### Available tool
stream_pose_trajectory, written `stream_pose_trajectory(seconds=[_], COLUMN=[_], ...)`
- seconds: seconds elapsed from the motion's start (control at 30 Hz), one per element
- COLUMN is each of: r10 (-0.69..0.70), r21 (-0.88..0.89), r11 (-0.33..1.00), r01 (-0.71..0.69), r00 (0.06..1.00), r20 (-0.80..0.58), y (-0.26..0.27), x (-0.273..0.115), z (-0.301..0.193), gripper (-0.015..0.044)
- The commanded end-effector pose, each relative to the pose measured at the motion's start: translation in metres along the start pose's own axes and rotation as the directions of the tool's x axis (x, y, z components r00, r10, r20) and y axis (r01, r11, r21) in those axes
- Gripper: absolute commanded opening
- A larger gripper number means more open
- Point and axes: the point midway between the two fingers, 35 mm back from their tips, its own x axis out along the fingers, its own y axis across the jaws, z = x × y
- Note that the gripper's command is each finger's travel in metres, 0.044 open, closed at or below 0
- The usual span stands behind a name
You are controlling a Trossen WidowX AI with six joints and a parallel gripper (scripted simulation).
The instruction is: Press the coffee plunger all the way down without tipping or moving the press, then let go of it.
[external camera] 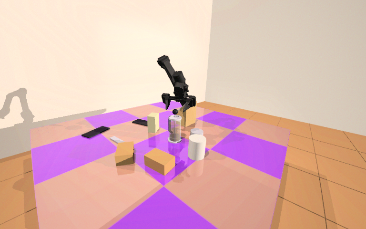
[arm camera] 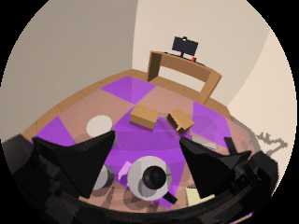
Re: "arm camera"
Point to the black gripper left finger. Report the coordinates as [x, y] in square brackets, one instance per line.
[81, 162]

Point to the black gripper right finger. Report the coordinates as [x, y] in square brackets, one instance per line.
[207, 167]

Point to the white cylinder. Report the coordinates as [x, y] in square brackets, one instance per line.
[100, 125]

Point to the grey flat bar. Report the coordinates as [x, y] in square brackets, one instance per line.
[203, 142]

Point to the glass coffee press with plunger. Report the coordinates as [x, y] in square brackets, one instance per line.
[149, 178]

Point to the dark grey rectangular block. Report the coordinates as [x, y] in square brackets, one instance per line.
[230, 144]

